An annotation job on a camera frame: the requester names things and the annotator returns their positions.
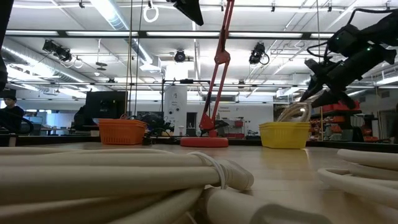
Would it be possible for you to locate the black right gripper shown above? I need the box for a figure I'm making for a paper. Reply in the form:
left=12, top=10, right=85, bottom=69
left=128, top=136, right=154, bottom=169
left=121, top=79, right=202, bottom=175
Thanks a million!
left=300, top=46, right=379, bottom=110

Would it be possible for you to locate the beige cable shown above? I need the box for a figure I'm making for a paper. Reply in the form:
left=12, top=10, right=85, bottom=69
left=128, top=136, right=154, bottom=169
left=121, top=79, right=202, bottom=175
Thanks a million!
left=275, top=100, right=313, bottom=123
left=0, top=146, right=333, bottom=224
left=317, top=148, right=398, bottom=215

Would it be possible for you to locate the shelf with red bins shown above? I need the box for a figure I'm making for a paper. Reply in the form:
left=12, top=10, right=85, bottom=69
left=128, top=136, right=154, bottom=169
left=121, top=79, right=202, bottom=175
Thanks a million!
left=310, top=99, right=379, bottom=143

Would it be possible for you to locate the yellow plastic bin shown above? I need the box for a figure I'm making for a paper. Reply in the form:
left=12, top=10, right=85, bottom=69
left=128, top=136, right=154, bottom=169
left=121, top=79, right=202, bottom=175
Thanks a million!
left=259, top=121, right=312, bottom=149

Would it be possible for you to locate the thin vertical pole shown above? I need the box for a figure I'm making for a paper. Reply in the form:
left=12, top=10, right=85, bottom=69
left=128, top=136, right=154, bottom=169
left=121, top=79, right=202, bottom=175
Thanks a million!
left=315, top=0, right=324, bottom=142
left=123, top=0, right=134, bottom=121

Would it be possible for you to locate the white pillar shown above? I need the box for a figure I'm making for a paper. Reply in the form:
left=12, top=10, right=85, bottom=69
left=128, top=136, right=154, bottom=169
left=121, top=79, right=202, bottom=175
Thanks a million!
left=164, top=85, right=188, bottom=137

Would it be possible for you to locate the black monitor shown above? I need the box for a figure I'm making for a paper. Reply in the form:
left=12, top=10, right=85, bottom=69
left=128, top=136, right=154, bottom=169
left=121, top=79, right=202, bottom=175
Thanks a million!
left=85, top=90, right=128, bottom=119

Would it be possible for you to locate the red desk lamp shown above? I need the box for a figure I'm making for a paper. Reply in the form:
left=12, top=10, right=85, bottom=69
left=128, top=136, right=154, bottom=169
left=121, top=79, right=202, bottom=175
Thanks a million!
left=180, top=0, right=236, bottom=148

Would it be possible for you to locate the orange plastic bin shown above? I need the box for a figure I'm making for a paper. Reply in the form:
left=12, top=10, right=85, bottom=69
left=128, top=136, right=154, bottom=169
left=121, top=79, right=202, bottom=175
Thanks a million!
left=98, top=118, right=149, bottom=146

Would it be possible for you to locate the person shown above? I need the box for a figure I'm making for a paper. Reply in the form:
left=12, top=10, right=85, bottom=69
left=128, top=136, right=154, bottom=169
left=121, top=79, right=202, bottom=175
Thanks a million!
left=0, top=95, right=34, bottom=135
left=73, top=105, right=100, bottom=131

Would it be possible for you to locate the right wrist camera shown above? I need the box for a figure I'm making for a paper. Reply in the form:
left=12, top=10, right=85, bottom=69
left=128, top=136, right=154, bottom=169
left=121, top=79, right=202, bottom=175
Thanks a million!
left=304, top=58, right=329, bottom=77

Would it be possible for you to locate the white hanging ring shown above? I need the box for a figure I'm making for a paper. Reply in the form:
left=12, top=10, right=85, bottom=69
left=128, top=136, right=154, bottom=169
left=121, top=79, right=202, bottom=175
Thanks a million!
left=142, top=2, right=160, bottom=24

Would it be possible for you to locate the black ceiling camera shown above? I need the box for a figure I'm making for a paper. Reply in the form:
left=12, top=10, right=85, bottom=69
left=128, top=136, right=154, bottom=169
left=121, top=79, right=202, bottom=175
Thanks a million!
left=248, top=42, right=271, bottom=65
left=174, top=49, right=187, bottom=63
left=42, top=39, right=73, bottom=62

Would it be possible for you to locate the black background frame rig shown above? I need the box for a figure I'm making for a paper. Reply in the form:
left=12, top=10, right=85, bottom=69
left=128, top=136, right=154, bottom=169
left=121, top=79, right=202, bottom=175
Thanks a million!
left=160, top=78, right=212, bottom=138

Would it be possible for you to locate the small black cable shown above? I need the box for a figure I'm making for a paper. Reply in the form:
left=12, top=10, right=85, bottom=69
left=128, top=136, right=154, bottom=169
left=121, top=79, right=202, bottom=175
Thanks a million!
left=136, top=112, right=175, bottom=138

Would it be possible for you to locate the black aluminium table frame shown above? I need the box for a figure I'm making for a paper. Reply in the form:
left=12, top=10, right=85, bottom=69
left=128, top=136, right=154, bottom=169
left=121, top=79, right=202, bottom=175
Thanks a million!
left=0, top=133, right=398, bottom=154

